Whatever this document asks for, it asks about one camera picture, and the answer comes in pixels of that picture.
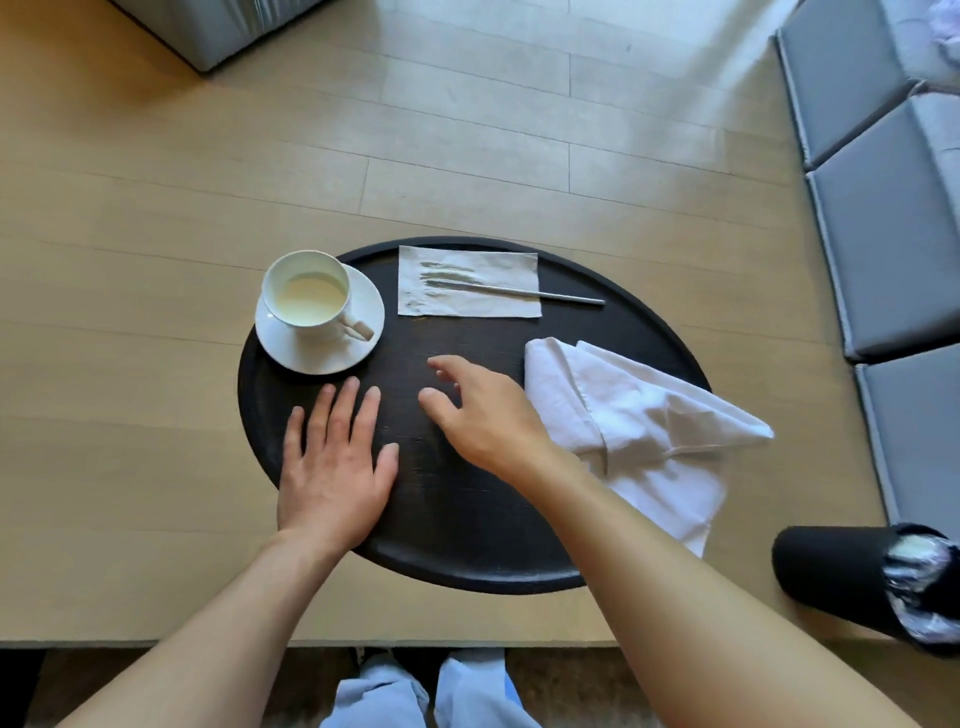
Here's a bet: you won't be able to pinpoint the person's left hand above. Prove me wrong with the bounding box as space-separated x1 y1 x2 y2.
276 377 401 560

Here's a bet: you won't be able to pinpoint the person's right hand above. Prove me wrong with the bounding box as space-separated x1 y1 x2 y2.
417 354 576 493

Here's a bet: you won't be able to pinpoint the person's left forearm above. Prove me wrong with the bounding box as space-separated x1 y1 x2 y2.
56 528 352 728

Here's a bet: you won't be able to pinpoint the person's right forearm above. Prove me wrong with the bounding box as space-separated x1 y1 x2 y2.
523 463 925 728

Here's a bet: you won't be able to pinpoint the white saucer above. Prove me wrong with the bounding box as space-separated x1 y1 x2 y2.
255 262 386 376

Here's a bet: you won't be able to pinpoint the black oval tray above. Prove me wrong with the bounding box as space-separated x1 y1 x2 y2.
237 237 712 596

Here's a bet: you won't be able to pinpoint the white cup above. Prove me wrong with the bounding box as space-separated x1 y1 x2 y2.
261 250 375 344

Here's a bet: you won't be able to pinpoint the milk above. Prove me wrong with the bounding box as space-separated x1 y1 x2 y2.
276 273 348 327

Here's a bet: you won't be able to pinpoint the grey paper napkin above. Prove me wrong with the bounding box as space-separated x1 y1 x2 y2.
396 245 543 319

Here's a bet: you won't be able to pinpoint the metal fork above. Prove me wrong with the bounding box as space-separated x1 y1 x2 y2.
420 277 606 307

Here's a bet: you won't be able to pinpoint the white cloth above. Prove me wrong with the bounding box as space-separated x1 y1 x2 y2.
523 337 775 560

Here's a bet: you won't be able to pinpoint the light blue trousers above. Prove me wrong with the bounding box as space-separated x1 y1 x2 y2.
320 648 543 728

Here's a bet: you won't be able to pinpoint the grey upholstered furniture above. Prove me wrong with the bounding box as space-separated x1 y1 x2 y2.
111 0 325 75

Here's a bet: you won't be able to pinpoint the black cylindrical bin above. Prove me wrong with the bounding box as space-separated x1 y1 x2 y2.
771 524 960 658

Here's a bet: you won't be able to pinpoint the grey seat cushion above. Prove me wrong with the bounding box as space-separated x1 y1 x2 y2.
854 343 960 543
774 0 960 171
805 91 960 364

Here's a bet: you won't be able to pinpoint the shiny plastic bin liner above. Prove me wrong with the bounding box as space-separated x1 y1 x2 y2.
882 532 960 648

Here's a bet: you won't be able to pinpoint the pale crumpled fabric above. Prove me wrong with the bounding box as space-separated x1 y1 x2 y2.
927 0 960 67

